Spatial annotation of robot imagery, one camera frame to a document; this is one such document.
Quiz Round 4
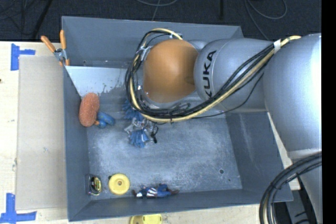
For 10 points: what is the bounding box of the yellow round disc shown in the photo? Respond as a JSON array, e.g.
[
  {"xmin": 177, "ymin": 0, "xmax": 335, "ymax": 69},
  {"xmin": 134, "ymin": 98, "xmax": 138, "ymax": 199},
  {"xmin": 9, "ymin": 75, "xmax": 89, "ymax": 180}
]
[
  {"xmin": 129, "ymin": 214, "xmax": 163, "ymax": 224},
  {"xmin": 108, "ymin": 173, "xmax": 131, "ymax": 196}
]

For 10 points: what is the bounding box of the orange oval scrubber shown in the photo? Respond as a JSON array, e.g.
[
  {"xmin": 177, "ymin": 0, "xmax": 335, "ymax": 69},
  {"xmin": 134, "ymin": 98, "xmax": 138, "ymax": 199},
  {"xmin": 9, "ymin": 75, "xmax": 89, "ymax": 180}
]
[{"xmin": 78, "ymin": 92, "xmax": 101, "ymax": 128}]

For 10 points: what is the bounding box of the blue toy figure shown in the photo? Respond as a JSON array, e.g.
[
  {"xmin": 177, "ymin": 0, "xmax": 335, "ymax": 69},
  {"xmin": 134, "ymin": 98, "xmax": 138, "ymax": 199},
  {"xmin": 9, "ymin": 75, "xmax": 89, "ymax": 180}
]
[{"xmin": 132, "ymin": 183, "xmax": 180, "ymax": 200}]

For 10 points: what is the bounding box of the grey metal bin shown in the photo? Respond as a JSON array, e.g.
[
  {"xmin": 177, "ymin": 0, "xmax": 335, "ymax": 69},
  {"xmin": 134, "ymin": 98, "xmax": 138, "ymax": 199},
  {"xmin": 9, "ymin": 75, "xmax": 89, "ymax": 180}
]
[{"xmin": 60, "ymin": 15, "xmax": 294, "ymax": 222}]

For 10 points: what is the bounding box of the pale flat board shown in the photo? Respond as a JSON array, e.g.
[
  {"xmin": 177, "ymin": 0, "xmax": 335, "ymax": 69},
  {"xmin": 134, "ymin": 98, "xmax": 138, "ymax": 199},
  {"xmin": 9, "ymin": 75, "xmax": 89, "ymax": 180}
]
[{"xmin": 15, "ymin": 55, "xmax": 67, "ymax": 211}]

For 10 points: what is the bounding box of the blue and orange toy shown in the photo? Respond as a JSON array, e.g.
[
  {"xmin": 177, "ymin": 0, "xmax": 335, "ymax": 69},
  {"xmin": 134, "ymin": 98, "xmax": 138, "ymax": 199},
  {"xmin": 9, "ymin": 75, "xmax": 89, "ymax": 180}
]
[{"xmin": 94, "ymin": 111, "xmax": 116, "ymax": 129}]

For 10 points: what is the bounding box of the black cylinder on white bracket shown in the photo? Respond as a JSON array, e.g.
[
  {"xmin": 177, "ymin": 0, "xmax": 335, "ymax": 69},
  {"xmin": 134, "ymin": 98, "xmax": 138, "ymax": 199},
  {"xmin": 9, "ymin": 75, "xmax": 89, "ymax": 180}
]
[{"xmin": 150, "ymin": 125, "xmax": 159, "ymax": 144}]

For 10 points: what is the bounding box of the black and yellow tape measure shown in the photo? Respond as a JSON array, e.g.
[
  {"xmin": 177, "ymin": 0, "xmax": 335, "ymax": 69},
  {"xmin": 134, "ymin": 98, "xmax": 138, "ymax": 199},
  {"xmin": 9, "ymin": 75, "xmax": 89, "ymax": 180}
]
[{"xmin": 85, "ymin": 174, "xmax": 103, "ymax": 196}]

